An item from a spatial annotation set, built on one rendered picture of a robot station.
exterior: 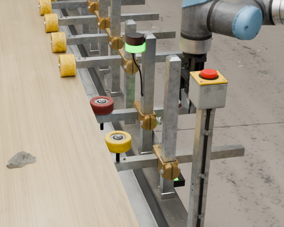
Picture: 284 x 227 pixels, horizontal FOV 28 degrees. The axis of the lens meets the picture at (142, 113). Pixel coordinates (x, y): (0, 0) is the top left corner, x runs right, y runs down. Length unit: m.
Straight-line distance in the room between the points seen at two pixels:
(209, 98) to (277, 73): 3.31
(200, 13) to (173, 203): 0.59
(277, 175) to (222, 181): 0.33
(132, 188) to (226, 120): 1.91
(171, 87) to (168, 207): 0.38
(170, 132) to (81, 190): 0.35
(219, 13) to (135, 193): 0.72
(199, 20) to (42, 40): 1.06
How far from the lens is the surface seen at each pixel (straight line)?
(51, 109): 1.88
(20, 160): 1.60
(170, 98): 1.61
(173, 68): 1.58
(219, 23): 1.54
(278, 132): 3.72
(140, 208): 1.88
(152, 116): 1.89
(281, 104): 4.11
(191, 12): 1.57
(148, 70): 1.84
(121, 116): 1.94
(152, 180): 1.87
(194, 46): 1.60
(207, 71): 1.33
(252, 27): 1.54
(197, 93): 1.31
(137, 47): 1.79
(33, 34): 2.55
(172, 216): 1.72
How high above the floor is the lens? 1.75
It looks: 27 degrees down
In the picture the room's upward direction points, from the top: 2 degrees clockwise
